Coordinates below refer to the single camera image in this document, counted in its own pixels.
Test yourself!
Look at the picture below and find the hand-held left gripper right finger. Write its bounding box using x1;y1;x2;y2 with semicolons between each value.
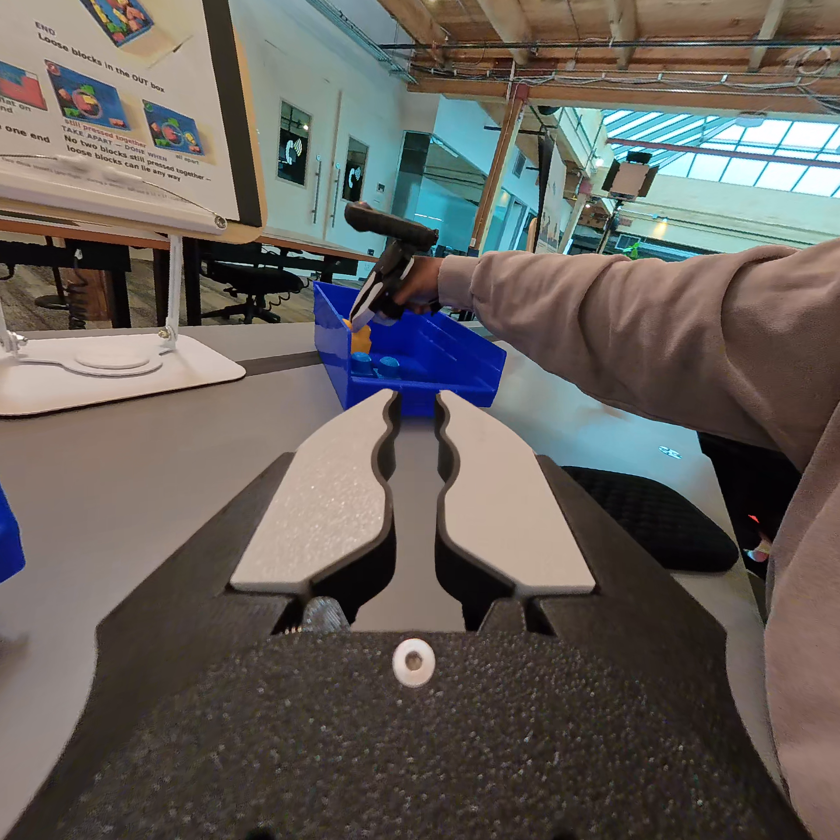
434;390;598;632

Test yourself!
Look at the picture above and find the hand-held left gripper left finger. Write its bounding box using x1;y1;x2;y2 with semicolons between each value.
230;388;400;631

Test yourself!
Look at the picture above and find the blue plastic bin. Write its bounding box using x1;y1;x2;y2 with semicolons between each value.
313;281;508;419
0;486;26;585

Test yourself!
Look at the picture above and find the person's right forearm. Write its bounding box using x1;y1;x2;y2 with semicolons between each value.
438;239;840;475

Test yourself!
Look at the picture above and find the person's right hand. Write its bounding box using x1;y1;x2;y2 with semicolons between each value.
399;256;448;316

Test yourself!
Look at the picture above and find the white door with phone sign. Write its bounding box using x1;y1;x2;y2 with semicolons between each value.
328;125;379;248
262;92;329;238

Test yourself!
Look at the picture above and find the wooden desk with black legs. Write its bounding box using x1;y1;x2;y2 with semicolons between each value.
0;217;376;329

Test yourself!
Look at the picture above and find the black office chair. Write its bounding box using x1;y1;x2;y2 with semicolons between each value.
199;259;307;326

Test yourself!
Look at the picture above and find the wooden pillar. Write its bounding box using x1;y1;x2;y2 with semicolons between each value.
469;85;527;254

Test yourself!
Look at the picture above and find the black wrist rest pad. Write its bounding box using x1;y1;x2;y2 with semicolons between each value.
563;466;741;574

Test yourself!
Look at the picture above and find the white sign stand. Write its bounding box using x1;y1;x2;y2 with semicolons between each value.
0;151;248;418

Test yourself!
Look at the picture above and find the black pole with camera box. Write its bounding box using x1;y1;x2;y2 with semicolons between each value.
535;128;660;256

